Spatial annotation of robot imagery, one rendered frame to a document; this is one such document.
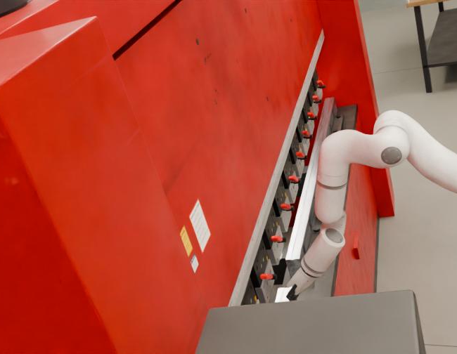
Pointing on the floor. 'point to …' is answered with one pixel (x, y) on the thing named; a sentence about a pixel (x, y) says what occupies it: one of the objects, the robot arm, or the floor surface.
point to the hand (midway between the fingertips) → (292, 296)
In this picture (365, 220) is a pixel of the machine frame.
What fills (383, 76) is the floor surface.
